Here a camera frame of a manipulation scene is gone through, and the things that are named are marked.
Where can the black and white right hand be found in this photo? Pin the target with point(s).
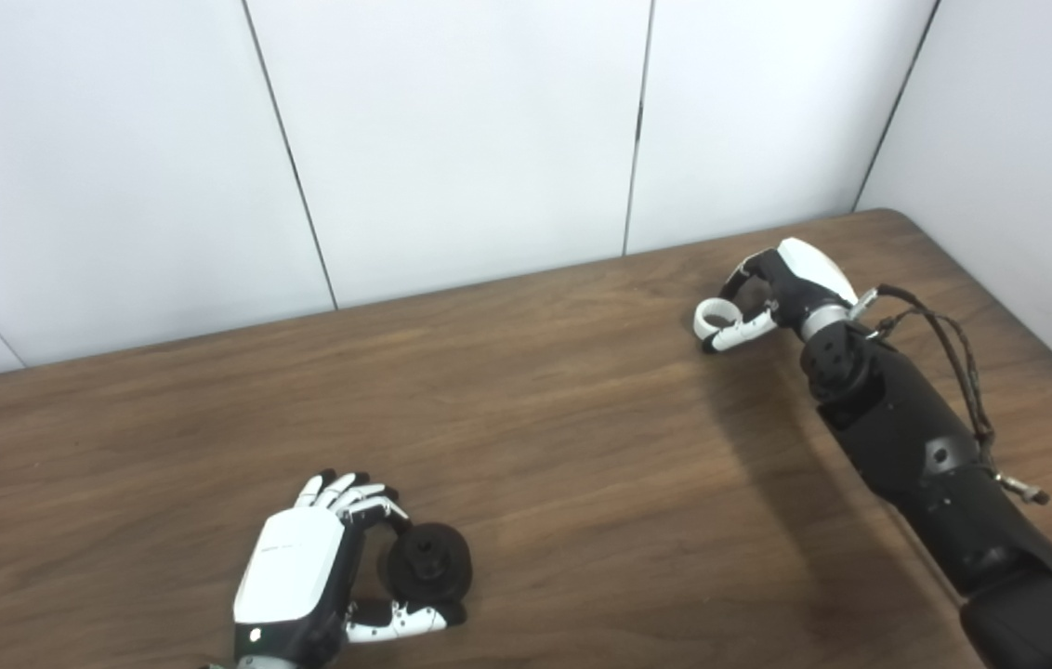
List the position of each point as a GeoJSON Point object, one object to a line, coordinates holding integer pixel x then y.
{"type": "Point", "coordinates": [805, 274]}

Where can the black and white left hand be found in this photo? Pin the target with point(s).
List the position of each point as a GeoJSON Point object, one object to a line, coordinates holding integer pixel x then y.
{"type": "Point", "coordinates": [289, 567]}

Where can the round black part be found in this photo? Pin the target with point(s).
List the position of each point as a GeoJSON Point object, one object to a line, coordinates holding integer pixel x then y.
{"type": "Point", "coordinates": [428, 562]}

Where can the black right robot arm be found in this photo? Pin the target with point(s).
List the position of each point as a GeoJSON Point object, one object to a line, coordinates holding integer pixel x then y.
{"type": "Point", "coordinates": [935, 465]}

